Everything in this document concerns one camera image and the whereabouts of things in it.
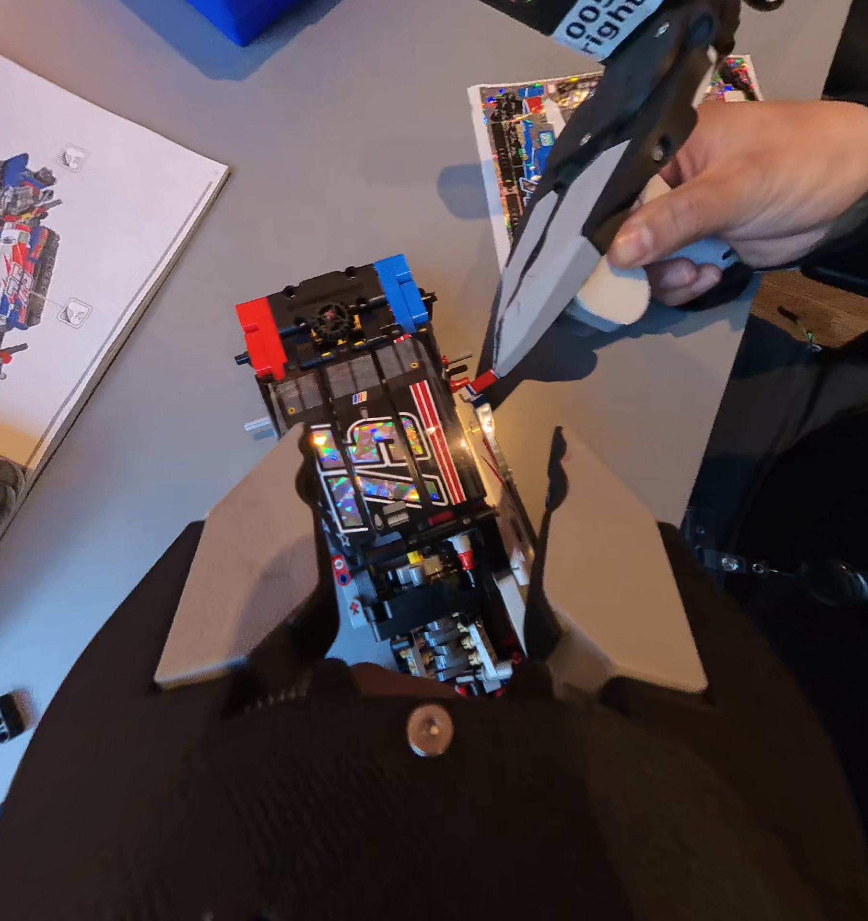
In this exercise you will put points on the person's left hand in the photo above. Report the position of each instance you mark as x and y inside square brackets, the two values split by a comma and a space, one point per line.
[398, 682]

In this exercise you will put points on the pile of loose toy bricks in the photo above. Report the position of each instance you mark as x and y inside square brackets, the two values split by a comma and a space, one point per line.
[6, 712]

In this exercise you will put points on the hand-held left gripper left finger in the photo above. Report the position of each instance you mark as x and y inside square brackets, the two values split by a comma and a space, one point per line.
[247, 561]

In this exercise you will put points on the toy brick race car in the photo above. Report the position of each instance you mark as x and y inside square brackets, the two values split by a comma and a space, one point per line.
[383, 432]

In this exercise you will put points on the blue plastic bin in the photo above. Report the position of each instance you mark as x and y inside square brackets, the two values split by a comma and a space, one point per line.
[247, 18]

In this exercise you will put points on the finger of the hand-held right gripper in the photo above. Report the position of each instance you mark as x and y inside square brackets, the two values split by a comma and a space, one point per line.
[571, 237]
[513, 288]

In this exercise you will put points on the holographic sticker sheet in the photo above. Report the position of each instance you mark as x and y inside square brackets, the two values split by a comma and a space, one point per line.
[506, 144]

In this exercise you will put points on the grey desk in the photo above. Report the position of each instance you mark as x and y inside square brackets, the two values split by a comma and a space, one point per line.
[333, 180]

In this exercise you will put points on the person's right hand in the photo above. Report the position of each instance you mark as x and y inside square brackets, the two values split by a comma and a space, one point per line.
[765, 180]

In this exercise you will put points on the open instruction booklet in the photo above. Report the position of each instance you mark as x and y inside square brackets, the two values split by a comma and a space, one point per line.
[117, 216]

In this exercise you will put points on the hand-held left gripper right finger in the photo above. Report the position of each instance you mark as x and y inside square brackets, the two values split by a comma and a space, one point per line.
[614, 575]

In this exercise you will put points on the small red sticker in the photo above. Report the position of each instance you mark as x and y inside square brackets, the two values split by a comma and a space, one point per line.
[484, 381]

